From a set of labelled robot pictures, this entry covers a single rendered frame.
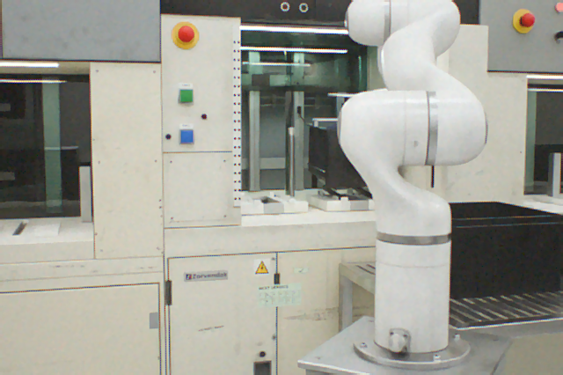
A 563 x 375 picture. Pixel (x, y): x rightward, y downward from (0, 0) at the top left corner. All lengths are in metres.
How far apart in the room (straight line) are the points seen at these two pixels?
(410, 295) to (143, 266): 0.83
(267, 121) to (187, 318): 1.13
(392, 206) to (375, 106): 0.16
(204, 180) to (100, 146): 0.27
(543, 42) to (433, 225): 1.13
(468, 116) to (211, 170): 0.83
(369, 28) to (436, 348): 0.64
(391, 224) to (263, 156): 1.63
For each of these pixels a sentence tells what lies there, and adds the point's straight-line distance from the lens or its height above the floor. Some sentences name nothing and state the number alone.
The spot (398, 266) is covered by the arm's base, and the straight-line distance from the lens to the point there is 1.05.
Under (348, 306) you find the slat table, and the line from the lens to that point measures 1.79.
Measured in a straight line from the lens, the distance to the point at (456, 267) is 1.45.
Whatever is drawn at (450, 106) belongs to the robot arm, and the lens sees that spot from 1.04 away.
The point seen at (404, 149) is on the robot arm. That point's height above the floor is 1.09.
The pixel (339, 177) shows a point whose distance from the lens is 1.99.
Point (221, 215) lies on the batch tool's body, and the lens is 1.70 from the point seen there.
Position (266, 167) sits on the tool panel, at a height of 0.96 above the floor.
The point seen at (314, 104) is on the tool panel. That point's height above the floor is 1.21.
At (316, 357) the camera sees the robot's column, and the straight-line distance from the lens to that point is 1.09.
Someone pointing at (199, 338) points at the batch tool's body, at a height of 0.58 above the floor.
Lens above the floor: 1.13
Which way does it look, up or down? 6 degrees down
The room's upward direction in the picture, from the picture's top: straight up
